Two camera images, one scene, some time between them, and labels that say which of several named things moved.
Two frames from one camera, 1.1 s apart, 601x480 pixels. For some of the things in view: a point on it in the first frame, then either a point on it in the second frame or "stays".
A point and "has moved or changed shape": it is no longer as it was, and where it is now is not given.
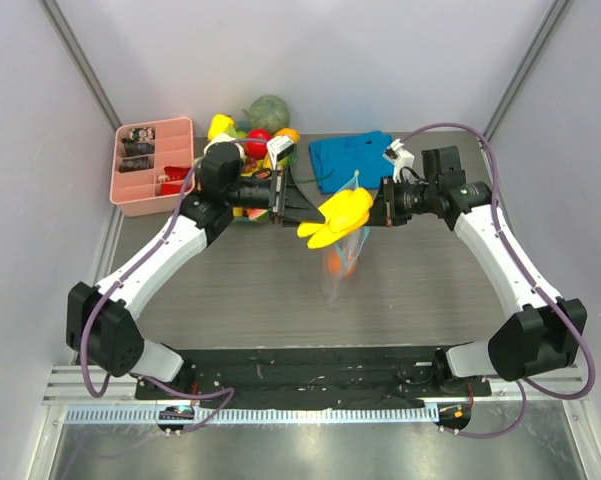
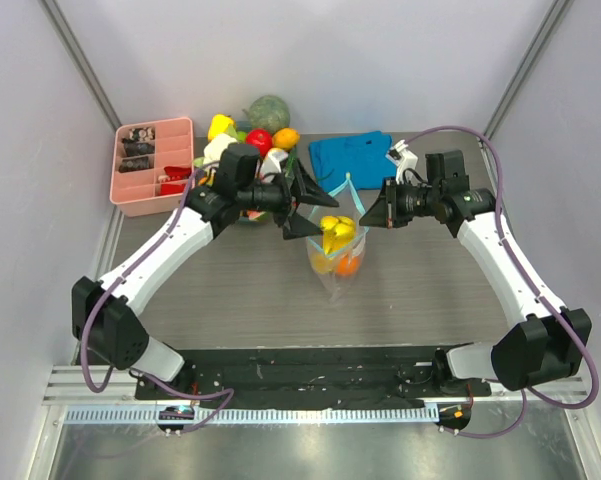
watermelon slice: x=254 y=213 stays
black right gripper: x=389 y=201 stays
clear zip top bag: x=340 y=256 has moved or changed shape
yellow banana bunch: x=342 y=214 to x=336 y=237
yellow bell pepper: x=218 y=125 stays
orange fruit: x=341 y=267 stays
